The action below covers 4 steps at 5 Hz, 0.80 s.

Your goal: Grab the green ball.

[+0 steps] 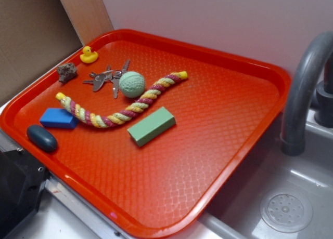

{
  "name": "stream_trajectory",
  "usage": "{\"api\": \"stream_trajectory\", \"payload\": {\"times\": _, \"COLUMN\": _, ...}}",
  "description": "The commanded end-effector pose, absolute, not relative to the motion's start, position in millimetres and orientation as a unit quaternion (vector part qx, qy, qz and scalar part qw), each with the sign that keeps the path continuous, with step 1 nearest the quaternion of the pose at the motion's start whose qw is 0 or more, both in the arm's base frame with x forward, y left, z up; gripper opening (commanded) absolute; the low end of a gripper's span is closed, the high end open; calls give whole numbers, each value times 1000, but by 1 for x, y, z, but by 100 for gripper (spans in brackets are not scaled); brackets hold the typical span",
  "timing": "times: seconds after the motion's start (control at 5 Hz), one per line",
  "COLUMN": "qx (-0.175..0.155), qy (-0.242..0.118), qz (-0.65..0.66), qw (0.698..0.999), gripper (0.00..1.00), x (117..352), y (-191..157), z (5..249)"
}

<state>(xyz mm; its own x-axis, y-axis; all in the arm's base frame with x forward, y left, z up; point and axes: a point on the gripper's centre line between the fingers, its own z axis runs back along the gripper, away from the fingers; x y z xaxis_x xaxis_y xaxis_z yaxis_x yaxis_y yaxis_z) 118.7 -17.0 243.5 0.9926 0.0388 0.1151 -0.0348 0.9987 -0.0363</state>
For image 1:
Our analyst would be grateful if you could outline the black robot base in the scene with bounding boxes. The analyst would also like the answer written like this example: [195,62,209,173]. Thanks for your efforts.
[1,150,48,238]

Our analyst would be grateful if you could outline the green textured ball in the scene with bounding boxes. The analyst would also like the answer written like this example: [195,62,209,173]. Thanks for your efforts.
[119,71,146,98]

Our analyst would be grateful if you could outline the green rectangular block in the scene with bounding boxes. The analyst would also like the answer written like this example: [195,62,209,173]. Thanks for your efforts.
[127,107,176,147]

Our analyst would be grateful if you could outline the red plastic tray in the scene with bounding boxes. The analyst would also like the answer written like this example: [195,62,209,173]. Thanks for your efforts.
[1,30,291,238]

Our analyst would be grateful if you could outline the yellow rubber duck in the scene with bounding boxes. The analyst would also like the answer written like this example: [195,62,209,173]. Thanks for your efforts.
[80,46,99,64]

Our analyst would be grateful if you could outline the blue rectangular block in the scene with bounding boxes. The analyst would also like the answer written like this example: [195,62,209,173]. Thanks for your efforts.
[40,108,79,129]

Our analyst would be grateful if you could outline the brown rock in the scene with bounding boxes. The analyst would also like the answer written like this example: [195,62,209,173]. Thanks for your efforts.
[57,62,78,84]

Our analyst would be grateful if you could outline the dark blue oval soap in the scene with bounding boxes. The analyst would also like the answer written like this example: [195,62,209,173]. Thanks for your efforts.
[26,125,58,152]

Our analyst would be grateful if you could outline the grey curved faucet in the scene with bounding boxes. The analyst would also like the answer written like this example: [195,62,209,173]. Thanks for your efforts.
[280,31,332,156]

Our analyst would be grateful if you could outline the light wooden board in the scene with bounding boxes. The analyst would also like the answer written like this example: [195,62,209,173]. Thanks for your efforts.
[60,0,114,45]

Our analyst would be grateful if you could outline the grey toy sink basin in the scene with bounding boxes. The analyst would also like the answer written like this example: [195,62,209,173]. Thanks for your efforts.
[200,106,333,239]

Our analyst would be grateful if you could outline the brown cardboard panel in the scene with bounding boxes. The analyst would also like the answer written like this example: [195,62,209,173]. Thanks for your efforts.
[1,0,82,104]

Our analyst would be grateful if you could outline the multicolour twisted rope toy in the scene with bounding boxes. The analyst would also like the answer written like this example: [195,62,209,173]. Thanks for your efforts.
[55,71,188,129]

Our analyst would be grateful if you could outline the dark faucet handle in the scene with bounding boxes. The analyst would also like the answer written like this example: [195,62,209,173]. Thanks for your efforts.
[315,55,332,128]

